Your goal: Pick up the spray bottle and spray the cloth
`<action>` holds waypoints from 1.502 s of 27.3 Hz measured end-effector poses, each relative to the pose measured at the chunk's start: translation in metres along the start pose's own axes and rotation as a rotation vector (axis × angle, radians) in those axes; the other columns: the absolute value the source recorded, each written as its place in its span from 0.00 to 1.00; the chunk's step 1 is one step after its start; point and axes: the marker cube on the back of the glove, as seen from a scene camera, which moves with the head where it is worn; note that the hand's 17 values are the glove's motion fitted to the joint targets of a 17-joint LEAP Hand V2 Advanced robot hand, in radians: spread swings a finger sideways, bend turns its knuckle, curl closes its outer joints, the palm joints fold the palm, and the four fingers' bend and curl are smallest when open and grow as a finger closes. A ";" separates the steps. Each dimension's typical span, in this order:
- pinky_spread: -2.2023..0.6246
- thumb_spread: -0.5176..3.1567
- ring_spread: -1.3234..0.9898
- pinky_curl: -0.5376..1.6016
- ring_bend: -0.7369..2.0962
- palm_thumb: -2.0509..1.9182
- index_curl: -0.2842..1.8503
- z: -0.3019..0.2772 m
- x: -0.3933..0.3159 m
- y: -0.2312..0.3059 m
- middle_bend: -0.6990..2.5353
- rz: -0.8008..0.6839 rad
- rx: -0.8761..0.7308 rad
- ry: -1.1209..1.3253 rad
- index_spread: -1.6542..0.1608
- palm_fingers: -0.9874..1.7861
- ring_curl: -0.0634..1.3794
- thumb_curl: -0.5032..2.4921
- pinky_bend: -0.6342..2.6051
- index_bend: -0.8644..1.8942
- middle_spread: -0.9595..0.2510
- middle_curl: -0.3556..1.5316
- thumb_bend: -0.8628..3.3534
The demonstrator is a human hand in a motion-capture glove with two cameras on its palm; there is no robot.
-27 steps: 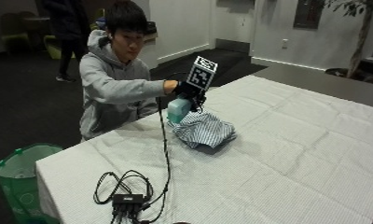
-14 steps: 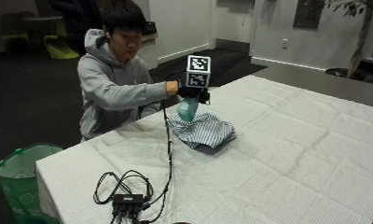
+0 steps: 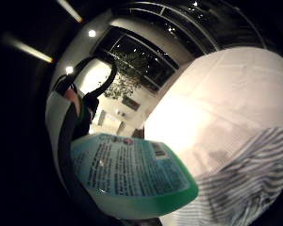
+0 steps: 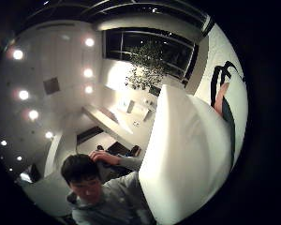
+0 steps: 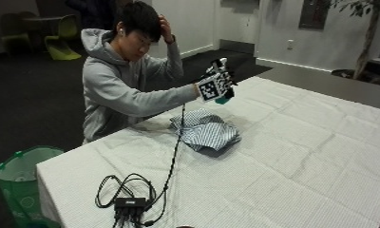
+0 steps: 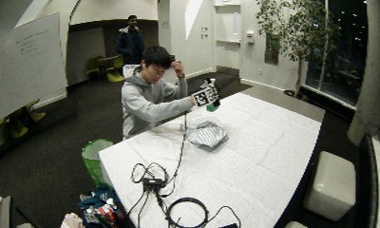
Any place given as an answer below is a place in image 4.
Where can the the person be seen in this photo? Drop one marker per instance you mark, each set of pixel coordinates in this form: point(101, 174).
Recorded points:
point(115, 200)

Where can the dark framed window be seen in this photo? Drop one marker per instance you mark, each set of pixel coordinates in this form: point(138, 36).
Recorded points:
point(153, 50)

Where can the square grey ceiling vent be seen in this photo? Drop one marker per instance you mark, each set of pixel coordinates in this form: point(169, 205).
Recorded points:
point(51, 85)

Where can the group of round ceiling lights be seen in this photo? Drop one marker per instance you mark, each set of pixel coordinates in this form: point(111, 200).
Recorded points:
point(25, 94)

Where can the dark chair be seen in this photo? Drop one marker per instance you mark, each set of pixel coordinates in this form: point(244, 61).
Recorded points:
point(123, 149)

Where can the green leafy indoor tree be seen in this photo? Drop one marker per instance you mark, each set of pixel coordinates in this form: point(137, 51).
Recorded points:
point(146, 67)

